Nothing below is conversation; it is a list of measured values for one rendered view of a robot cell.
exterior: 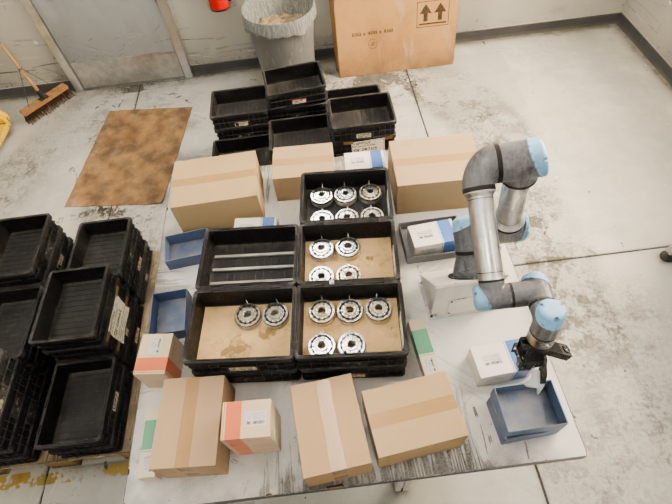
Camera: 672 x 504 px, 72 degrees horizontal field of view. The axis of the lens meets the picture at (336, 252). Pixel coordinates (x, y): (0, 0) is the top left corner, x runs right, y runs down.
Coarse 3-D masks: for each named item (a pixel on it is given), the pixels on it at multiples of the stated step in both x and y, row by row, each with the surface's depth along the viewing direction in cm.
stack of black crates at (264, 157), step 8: (248, 136) 312; (256, 136) 312; (264, 136) 312; (216, 144) 314; (224, 144) 314; (232, 144) 315; (240, 144) 316; (248, 144) 316; (256, 144) 317; (264, 144) 318; (216, 152) 312; (224, 152) 320; (232, 152) 319; (240, 152) 319; (256, 152) 318; (264, 152) 317; (264, 160) 312
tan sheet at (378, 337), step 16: (304, 304) 182; (336, 304) 181; (304, 320) 178; (336, 320) 177; (368, 320) 176; (304, 336) 174; (336, 336) 174; (368, 336) 173; (384, 336) 172; (400, 336) 172; (304, 352) 171; (336, 352) 170
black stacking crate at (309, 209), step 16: (304, 176) 210; (320, 176) 211; (336, 176) 211; (352, 176) 211; (368, 176) 211; (384, 176) 212; (304, 192) 208; (384, 192) 214; (304, 208) 204; (320, 208) 211; (336, 208) 210; (352, 208) 209; (384, 208) 208
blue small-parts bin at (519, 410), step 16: (512, 384) 158; (496, 400) 157; (512, 400) 161; (528, 400) 161; (544, 400) 160; (512, 416) 158; (528, 416) 158; (544, 416) 157; (560, 416) 154; (512, 432) 150; (528, 432) 153
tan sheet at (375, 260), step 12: (336, 240) 199; (360, 240) 199; (372, 240) 198; (384, 240) 198; (360, 252) 195; (372, 252) 194; (384, 252) 194; (312, 264) 193; (324, 264) 193; (336, 264) 192; (348, 264) 192; (360, 264) 191; (372, 264) 191; (384, 264) 191; (348, 276) 188; (372, 276) 188; (384, 276) 187
